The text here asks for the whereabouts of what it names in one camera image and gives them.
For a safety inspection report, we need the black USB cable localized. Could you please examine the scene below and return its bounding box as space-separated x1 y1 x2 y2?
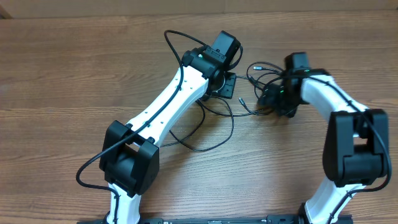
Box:
198 96 274 118

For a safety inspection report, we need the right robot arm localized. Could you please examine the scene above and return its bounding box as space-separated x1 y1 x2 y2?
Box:
258 52 392 223

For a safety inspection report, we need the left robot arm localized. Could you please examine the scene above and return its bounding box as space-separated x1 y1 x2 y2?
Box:
99 30 243 223

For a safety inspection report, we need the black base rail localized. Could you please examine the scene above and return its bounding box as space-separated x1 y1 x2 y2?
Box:
77 213 354 224

